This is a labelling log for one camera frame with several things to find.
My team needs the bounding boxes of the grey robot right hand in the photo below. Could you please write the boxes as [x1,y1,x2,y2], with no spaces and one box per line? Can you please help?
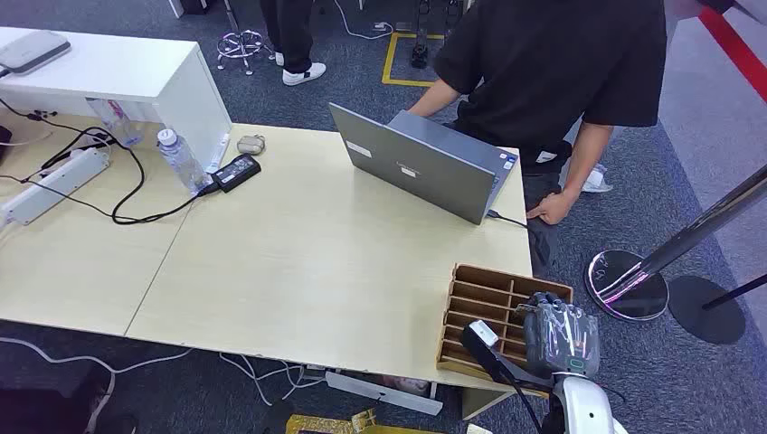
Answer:
[515,291,601,379]

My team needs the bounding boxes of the person's left hand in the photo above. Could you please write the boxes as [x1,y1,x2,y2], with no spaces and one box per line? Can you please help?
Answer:
[526,187,582,226]

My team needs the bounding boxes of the wooden slotted card organizer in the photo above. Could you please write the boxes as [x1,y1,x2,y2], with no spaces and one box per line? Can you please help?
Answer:
[436,263,574,401]

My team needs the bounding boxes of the seated person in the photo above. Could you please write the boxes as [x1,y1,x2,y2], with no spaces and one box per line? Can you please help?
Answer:
[407,0,669,278]

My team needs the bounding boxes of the standing person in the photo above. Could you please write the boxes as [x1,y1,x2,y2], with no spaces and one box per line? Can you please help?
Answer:
[259,0,328,88]

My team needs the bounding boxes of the white crumpled bag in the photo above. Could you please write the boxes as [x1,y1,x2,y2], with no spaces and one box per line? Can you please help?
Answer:
[558,119,615,194]

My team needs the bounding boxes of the grey laptop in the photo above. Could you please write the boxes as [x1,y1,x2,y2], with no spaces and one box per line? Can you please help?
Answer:
[327,102,520,226]

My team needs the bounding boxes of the white bar under table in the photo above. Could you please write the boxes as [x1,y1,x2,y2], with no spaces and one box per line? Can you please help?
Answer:
[324,370,445,418]

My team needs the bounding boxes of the black stand foot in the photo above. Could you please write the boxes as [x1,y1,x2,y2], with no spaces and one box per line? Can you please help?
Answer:
[410,0,434,70]

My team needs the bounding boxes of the red barrier belt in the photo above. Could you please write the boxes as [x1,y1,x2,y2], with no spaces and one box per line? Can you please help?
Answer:
[697,5,767,104]

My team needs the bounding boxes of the yellow cardboard scraps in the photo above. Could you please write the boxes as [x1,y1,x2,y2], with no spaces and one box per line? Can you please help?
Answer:
[285,408,446,434]

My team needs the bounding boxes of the black power adapter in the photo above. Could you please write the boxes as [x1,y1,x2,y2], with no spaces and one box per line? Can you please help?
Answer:
[211,154,263,194]

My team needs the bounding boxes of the chrome stool base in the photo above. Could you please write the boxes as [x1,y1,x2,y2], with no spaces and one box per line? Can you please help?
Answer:
[215,0,277,77]

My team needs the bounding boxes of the clear water bottle white cap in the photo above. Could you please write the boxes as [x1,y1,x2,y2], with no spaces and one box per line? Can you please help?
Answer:
[156,127,213,196]

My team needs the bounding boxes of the clear plastic bottle pink label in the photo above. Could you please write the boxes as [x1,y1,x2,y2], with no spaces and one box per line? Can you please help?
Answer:
[88,99,146,150]

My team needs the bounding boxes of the white desk riser shelf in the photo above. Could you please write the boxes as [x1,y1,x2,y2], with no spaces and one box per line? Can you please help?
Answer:
[0,26,233,175]

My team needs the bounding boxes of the white power strip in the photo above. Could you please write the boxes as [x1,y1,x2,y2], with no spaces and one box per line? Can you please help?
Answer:
[0,147,112,228]

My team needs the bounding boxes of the grey flat device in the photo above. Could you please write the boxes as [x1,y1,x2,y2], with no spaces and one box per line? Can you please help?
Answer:
[0,30,72,77]

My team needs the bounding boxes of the black laptop cable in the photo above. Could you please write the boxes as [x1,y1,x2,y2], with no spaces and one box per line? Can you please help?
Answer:
[486,209,530,230]

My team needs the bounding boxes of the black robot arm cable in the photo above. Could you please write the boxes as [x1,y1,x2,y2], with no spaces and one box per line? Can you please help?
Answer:
[506,368,545,434]

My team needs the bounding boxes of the black wrist camera pale box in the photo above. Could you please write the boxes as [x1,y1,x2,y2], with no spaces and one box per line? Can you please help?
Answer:
[459,319,554,392]

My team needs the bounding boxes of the chrome stanchion post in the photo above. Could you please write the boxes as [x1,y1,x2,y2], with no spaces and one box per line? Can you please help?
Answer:
[583,164,767,322]

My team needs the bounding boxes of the black stanchion post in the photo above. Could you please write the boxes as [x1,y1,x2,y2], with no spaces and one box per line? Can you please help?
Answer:
[667,272,767,346]

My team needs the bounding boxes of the white cable with plug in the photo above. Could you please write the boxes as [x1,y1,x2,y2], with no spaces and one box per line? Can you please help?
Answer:
[332,0,394,42]

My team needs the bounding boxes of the white tangled cables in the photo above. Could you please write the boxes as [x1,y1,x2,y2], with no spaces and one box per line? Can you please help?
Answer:
[218,352,328,408]

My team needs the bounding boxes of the black adapter cable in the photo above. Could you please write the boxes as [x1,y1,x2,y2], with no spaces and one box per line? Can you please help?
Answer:
[0,99,221,226]

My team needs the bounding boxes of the white floor cable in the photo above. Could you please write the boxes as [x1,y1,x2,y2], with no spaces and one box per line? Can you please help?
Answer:
[0,336,194,377]

